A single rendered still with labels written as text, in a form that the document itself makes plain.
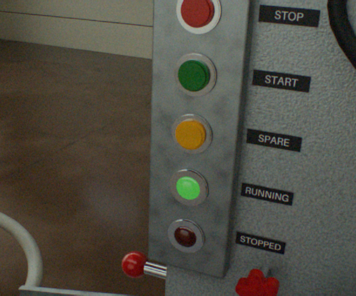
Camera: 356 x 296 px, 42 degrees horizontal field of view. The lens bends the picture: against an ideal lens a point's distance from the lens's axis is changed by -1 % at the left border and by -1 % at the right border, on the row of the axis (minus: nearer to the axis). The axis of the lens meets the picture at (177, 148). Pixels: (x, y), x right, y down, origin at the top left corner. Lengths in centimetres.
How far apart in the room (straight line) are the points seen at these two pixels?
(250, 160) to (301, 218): 7
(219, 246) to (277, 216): 6
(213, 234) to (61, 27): 785
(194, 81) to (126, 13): 709
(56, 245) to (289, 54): 242
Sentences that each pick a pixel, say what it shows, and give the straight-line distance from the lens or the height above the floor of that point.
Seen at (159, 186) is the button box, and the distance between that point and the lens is 43.
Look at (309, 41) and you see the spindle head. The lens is 38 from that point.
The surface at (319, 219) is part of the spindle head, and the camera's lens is 43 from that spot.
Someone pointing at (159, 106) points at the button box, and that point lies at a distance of 41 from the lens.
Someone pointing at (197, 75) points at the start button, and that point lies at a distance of 38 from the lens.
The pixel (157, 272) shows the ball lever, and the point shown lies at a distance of 55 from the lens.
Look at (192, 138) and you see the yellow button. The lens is 39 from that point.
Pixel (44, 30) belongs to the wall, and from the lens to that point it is 846.
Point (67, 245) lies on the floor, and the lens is 272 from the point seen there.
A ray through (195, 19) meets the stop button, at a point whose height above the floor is 147.
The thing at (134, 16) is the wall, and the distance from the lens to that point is 739.
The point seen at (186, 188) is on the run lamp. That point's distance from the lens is 42.
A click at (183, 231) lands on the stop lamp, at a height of 128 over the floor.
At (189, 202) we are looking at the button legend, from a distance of 43.
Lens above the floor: 151
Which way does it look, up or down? 22 degrees down
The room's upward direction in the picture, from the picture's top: 3 degrees clockwise
